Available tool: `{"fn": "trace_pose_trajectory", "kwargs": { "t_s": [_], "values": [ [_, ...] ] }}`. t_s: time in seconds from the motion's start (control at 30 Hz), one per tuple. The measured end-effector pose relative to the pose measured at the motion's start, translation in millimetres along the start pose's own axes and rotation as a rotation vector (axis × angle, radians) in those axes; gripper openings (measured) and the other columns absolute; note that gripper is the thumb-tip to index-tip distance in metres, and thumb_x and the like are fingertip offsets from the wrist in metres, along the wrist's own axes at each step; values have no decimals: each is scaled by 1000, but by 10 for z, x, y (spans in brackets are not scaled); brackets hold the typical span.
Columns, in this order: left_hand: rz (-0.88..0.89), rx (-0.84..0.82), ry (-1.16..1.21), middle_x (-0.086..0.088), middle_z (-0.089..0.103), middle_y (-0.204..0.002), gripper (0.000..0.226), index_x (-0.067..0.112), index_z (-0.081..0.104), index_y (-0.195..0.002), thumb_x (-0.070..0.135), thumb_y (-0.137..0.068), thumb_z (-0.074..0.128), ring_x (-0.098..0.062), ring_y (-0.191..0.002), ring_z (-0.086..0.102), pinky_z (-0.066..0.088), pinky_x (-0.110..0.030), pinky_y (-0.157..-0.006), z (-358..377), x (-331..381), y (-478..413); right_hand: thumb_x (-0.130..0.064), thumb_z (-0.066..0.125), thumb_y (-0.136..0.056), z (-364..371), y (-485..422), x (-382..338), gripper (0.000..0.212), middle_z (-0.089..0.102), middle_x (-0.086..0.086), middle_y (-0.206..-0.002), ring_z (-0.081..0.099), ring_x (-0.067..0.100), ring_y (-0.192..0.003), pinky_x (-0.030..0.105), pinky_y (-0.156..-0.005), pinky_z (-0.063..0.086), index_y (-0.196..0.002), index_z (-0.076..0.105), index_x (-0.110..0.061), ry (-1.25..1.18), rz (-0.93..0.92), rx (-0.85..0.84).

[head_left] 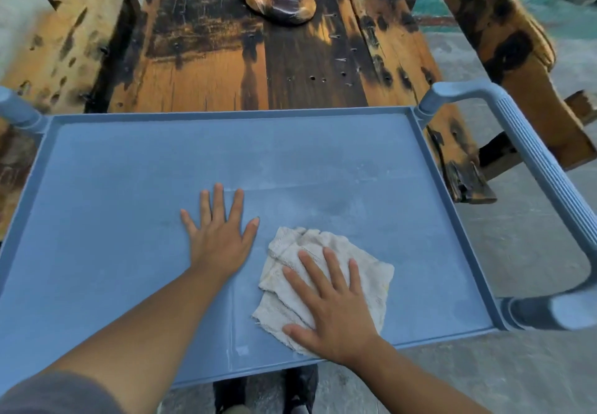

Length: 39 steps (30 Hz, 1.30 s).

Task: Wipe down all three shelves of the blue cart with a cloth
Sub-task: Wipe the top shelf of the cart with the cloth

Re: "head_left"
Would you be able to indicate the person's right hand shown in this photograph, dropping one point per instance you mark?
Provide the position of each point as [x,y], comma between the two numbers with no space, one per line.
[340,325]

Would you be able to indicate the person's left hand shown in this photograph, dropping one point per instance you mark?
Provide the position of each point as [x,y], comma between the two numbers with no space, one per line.
[219,246]

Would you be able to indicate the white cleaning cloth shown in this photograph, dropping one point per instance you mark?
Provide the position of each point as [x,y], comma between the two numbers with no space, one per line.
[368,278]

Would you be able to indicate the blue plastic cart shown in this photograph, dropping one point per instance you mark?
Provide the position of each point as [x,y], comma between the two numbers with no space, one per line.
[116,185]

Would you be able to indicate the person's left forearm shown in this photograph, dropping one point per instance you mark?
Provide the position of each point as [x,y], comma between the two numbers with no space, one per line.
[149,334]

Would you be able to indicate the person's black right shoe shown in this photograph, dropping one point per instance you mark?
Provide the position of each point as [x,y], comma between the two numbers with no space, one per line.
[301,388]

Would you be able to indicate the person's black shoe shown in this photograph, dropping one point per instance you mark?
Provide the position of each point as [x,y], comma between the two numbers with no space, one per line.
[231,392]
[301,388]

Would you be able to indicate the person's black left shoe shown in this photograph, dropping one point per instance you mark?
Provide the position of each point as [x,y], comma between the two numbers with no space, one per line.
[231,392]

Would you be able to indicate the rustic wooden table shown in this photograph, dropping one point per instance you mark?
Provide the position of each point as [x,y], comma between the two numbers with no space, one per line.
[200,73]

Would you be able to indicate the gray shirt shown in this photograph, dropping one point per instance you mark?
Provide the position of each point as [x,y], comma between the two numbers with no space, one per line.
[56,395]

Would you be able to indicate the rustic wooden bench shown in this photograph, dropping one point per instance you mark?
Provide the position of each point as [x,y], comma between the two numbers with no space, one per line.
[503,45]
[60,40]

